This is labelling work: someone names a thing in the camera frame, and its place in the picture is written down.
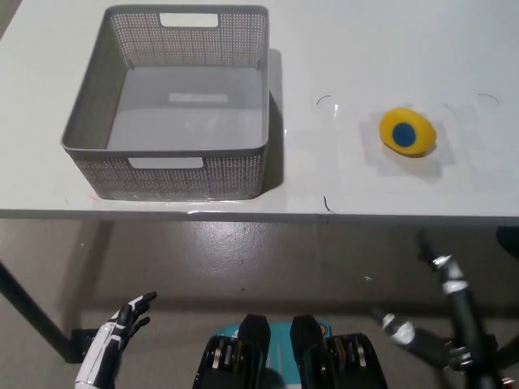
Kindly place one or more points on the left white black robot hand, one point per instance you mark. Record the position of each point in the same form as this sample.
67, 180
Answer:
103, 348

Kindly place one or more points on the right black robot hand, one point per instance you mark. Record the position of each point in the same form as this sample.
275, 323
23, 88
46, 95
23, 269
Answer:
466, 320

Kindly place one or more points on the yellow rubber duck toy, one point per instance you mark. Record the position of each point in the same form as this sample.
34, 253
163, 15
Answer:
421, 121

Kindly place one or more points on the black floor foot plate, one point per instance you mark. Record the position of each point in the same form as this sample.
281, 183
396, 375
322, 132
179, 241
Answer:
83, 344

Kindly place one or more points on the black table leg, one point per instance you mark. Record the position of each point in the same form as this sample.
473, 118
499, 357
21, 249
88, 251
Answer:
32, 310

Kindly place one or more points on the dark object under table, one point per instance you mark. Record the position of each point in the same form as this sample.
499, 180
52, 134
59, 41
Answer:
510, 241

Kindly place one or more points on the grey perforated plastic basket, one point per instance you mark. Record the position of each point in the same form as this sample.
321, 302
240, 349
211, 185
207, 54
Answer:
227, 174

